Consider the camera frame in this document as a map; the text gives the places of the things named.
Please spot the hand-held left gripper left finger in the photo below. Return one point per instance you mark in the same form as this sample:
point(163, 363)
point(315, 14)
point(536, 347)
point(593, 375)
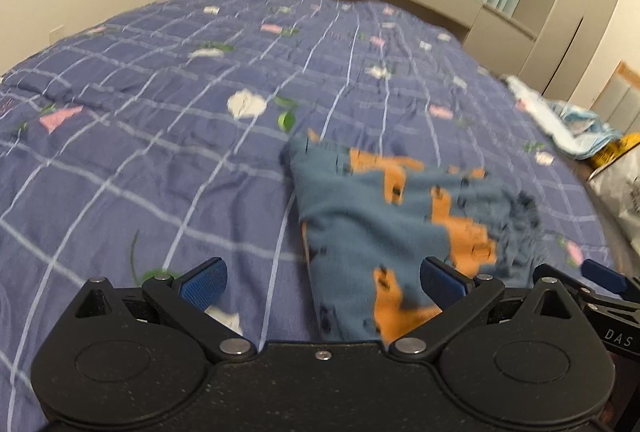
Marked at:
point(205, 283)

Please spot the white wall outlet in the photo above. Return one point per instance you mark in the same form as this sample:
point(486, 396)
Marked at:
point(56, 33)

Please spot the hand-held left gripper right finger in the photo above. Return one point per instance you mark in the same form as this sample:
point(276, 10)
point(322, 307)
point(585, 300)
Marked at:
point(442, 283)

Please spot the blue plaid floral quilt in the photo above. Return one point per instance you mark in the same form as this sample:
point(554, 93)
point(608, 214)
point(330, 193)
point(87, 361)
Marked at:
point(175, 136)

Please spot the yellow packet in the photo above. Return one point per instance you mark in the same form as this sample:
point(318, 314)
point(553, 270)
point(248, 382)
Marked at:
point(610, 154)

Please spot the light blue crumpled cloth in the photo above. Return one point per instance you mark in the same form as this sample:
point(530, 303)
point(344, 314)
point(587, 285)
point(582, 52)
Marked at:
point(570, 126)

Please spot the grey padded wooden headboard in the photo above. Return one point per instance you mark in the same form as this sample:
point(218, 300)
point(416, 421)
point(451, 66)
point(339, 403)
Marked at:
point(617, 94)

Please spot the blue pants with orange print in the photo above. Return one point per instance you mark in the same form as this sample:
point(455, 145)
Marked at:
point(400, 232)

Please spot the white shopping bag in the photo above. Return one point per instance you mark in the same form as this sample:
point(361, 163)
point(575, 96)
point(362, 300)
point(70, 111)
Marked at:
point(617, 192)

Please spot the dark grey bed sheet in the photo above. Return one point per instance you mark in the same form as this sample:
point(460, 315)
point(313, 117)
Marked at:
point(595, 192)

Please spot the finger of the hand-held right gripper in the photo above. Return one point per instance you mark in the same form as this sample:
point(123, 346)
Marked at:
point(602, 273)
point(565, 276)

